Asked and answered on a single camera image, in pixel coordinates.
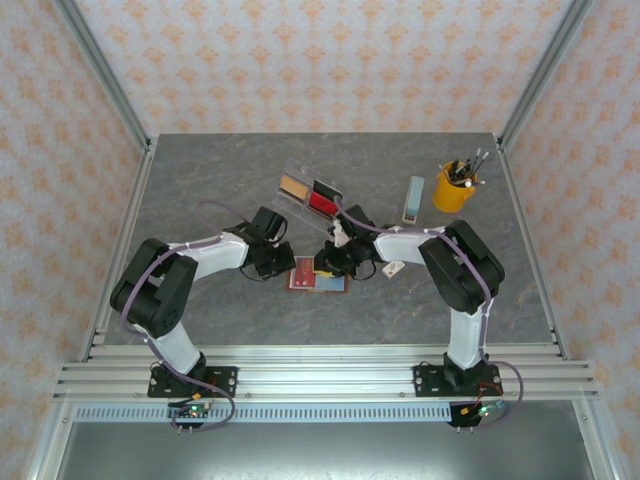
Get brown leather card holder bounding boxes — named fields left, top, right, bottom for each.
left=285, top=255, right=350, bottom=295

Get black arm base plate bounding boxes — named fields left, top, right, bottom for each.
left=147, top=365, right=239, bottom=399
left=413, top=364, right=504, bottom=399

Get grey slotted cable duct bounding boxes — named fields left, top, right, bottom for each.
left=74, top=403, right=454, bottom=425

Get black credit card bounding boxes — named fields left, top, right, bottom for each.
left=311, top=179, right=343, bottom=202

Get aluminium table side rail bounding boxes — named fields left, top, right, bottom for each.
left=79, top=137, right=160, bottom=362
left=496, top=137, right=572, bottom=362

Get wide aluminium mounting rails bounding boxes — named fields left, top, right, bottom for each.
left=52, top=343, right=600, bottom=402

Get gold credit card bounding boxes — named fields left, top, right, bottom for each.
left=278, top=174, right=309, bottom=205

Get red credit card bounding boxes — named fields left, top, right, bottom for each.
left=306, top=192, right=337, bottom=220
left=291, top=256, right=318, bottom=291

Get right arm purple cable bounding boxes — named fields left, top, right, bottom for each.
left=333, top=194, right=525, bottom=432

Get short aluminium frame post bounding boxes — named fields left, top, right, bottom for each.
left=27, top=399, right=76, bottom=480
left=572, top=399, right=617, bottom=480

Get clear acrylic card stand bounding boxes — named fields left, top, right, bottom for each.
left=272, top=158, right=346, bottom=239

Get green-lit circuit board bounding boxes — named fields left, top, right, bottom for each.
left=167, top=402, right=215, bottom=435
left=448, top=399, right=507, bottom=432

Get yellow pen cup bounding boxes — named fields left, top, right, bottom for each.
left=431, top=160, right=480, bottom=215

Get grey metal panel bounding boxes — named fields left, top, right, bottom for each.
left=54, top=422, right=589, bottom=480

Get light blue eraser block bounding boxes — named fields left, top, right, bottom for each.
left=401, top=175, right=426, bottom=225

